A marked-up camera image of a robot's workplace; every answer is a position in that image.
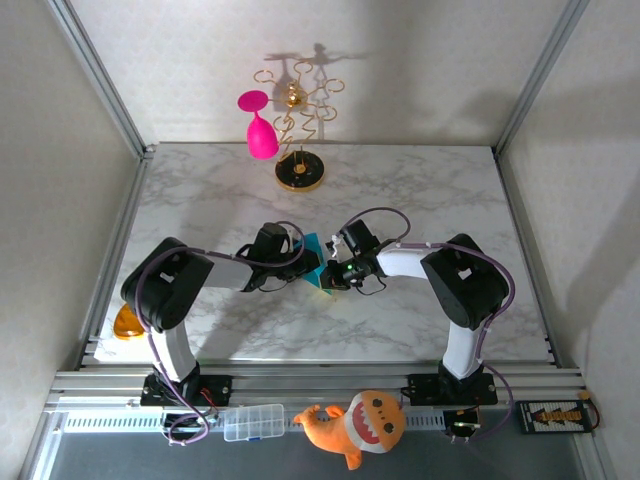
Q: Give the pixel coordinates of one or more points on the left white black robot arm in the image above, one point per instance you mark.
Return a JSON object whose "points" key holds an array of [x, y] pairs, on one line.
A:
{"points": [[165, 282]]}

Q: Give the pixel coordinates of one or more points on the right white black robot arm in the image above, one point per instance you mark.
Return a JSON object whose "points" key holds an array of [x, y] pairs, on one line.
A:
{"points": [[465, 285]]}

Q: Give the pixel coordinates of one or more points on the pink wine glass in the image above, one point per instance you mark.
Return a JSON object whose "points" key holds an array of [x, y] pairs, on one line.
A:
{"points": [[261, 135]]}

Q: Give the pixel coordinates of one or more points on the black controller box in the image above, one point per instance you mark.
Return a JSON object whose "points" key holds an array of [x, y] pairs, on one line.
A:
{"points": [[182, 422], [462, 422]]}

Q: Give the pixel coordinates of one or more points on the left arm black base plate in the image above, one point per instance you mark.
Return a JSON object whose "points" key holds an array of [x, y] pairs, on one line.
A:
{"points": [[215, 390]]}

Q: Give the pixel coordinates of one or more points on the blue paper sheet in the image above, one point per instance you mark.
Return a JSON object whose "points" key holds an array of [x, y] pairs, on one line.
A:
{"points": [[312, 242]]}

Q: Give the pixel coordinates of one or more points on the aluminium side frame rail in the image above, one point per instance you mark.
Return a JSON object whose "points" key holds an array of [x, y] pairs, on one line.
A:
{"points": [[530, 260], [112, 240]]}

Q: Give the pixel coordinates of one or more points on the black power distribution board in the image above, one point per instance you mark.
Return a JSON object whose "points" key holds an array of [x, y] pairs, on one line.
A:
{"points": [[552, 416]]}

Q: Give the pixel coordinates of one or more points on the orange translucent plate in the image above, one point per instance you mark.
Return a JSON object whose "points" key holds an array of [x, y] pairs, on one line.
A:
{"points": [[125, 325]]}

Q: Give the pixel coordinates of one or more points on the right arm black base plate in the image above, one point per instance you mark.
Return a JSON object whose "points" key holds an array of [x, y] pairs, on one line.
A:
{"points": [[425, 390]]}

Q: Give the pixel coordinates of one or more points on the aluminium front frame rail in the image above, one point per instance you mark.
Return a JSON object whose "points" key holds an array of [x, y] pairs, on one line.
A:
{"points": [[320, 380]]}

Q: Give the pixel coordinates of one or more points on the clear plastic compartment box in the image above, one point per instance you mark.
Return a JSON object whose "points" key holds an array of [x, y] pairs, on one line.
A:
{"points": [[254, 422]]}

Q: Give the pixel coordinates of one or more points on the aluminium frame post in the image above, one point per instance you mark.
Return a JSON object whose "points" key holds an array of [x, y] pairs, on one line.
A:
{"points": [[540, 75], [100, 75]]}

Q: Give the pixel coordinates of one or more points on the orange shark plush toy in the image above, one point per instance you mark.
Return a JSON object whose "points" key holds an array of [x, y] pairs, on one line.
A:
{"points": [[360, 425]]}

